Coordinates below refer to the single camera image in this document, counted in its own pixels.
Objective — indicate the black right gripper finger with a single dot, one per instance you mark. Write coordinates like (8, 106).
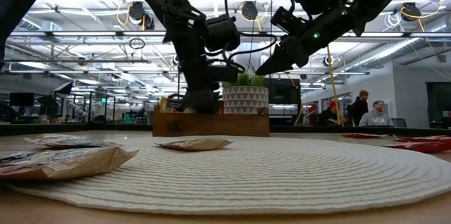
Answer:
(280, 60)

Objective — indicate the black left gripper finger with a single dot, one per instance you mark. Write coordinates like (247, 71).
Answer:
(201, 108)

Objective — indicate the yellow tea packet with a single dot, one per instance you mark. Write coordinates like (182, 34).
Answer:
(164, 106)

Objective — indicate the brown wooden tea box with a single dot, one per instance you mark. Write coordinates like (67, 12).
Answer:
(218, 125)

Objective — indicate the brown tea packet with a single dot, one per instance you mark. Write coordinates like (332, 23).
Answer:
(60, 166)
(70, 142)
(194, 145)

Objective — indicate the large black screen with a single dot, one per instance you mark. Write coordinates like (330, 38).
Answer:
(283, 92)

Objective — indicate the green succulent plant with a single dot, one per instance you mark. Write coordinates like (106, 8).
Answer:
(245, 80)

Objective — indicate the white triangle-patterned plant pot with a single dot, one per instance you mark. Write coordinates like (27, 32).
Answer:
(246, 100)

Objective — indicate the person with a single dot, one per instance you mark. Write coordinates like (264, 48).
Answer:
(377, 118)
(329, 116)
(360, 109)

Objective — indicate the white round woven placemat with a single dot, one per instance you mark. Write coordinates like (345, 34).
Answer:
(264, 178)

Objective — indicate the small black desk monitor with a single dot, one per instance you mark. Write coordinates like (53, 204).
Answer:
(22, 99)

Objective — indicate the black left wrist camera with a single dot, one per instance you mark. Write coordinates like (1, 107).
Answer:
(223, 73)

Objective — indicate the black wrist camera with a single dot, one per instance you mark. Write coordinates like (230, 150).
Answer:
(289, 21)
(223, 73)

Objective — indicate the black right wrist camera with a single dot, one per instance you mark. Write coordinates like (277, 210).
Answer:
(289, 21)

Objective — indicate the black wall screen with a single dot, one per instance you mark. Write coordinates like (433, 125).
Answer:
(440, 97)

